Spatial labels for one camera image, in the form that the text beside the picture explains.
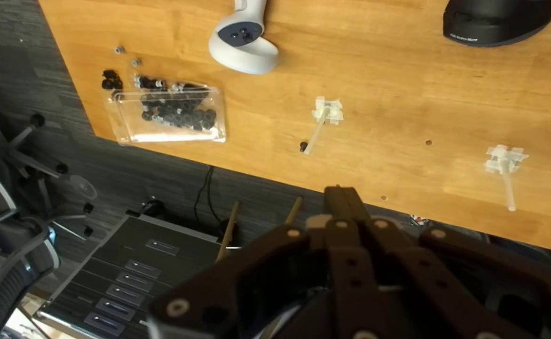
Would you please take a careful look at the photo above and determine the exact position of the white plastic peg stand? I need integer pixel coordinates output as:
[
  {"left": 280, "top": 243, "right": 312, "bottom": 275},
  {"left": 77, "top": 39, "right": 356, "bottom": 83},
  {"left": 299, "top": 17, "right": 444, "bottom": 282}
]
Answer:
[
  {"left": 301, "top": 94, "right": 346, "bottom": 156},
  {"left": 483, "top": 143, "right": 530, "bottom": 214}
]

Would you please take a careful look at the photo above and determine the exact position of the loose black screws cluster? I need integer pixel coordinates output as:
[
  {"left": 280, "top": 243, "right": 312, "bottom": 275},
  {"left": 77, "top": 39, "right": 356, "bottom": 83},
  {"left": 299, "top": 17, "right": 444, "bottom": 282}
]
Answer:
[{"left": 100, "top": 68, "right": 126, "bottom": 94}]

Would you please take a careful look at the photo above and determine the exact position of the thin black floor cable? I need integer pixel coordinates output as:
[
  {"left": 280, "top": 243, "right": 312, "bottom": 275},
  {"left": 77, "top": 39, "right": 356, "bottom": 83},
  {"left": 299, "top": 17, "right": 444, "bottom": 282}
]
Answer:
[{"left": 190, "top": 164, "right": 226, "bottom": 229}]

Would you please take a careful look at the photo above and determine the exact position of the black computer mouse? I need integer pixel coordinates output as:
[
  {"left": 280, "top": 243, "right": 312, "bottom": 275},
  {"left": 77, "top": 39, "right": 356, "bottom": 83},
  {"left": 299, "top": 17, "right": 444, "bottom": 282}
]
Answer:
[{"left": 442, "top": 0, "right": 551, "bottom": 49}]

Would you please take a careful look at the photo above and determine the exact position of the thin wooden stick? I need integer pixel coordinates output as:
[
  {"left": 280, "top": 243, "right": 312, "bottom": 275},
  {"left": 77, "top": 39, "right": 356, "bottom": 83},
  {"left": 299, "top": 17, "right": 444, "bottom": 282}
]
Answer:
[
  {"left": 284, "top": 196, "right": 305, "bottom": 226},
  {"left": 215, "top": 199, "right": 241, "bottom": 263}
]

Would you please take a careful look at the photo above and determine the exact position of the white VR controller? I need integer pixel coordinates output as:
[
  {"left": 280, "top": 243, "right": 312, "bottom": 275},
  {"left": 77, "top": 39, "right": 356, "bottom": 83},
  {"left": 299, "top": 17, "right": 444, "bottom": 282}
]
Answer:
[{"left": 207, "top": 0, "right": 282, "bottom": 77}]

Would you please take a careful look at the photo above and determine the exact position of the clear bag of black screws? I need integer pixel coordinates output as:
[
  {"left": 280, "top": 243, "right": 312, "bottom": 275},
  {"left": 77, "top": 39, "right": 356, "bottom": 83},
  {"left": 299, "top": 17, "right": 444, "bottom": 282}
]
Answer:
[{"left": 107, "top": 83, "right": 230, "bottom": 147}]

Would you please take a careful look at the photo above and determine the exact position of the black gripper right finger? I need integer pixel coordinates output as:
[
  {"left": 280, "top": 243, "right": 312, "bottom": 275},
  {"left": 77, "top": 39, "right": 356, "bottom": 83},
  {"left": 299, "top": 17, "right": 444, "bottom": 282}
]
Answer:
[{"left": 344, "top": 186, "right": 551, "bottom": 339}]

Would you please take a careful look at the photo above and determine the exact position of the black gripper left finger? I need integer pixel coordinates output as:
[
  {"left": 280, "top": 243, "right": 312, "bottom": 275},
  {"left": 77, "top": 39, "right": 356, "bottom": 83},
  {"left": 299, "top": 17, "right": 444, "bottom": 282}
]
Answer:
[{"left": 147, "top": 184, "right": 359, "bottom": 339}]

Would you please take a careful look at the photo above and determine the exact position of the grey mesh office chair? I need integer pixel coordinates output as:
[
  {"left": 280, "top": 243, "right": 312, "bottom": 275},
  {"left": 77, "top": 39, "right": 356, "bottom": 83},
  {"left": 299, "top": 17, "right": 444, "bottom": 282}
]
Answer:
[{"left": 0, "top": 54, "right": 100, "bottom": 339}]

